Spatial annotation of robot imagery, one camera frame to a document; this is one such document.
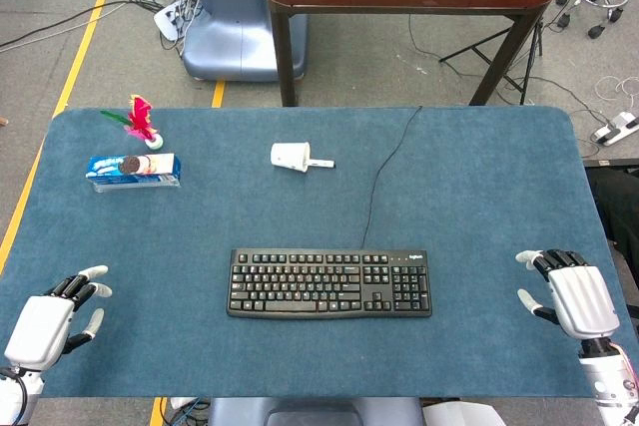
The black computer keyboard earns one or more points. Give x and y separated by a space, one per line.
329 284

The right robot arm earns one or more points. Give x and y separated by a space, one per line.
611 386

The black tripod stand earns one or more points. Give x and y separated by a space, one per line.
504 59

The blue cookie box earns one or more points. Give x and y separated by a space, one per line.
134 171

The pink feather shuttlecock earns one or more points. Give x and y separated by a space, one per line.
142 124

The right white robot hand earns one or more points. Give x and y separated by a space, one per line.
581 300

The white floor power strip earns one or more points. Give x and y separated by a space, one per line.
616 127

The blue table mat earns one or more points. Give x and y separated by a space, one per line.
319 226

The blue-grey robot torso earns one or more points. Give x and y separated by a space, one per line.
314 411

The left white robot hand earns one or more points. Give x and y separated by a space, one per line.
41 330

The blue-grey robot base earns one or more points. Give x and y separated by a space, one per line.
234 17

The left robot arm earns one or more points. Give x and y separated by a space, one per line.
15 396

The white paper cup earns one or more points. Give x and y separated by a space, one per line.
290 155

